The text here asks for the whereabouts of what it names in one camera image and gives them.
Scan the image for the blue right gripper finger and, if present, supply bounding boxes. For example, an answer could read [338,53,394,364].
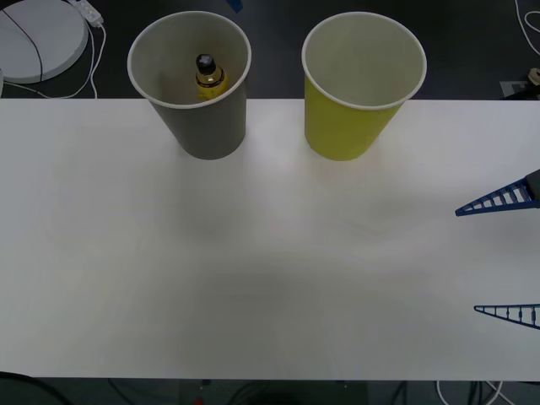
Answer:
[455,168,540,218]
[473,303,540,330]

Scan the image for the yellow bottle with black cap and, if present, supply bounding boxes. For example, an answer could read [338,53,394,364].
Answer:
[194,52,230,102]

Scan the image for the grey floor socket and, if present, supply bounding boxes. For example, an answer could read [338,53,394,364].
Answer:
[499,80,527,98]

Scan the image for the grey plastic bin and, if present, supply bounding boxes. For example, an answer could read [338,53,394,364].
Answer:
[127,11,253,161]

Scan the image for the white power strip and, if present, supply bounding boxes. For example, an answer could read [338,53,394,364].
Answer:
[69,0,105,29]

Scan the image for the yellow-green plastic bin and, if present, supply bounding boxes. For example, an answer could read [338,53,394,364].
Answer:
[301,11,428,162]

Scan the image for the white round disc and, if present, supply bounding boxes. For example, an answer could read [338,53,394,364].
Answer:
[0,0,89,85]

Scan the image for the white cable under table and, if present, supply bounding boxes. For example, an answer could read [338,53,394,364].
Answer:
[435,379,512,405]

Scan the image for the white power strip cable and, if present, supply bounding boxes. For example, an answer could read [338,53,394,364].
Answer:
[0,24,108,100]

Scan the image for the white looped cable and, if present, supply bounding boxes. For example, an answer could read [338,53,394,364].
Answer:
[513,0,540,57]

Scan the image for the thin black cable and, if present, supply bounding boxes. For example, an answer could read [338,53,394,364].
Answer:
[0,8,45,84]

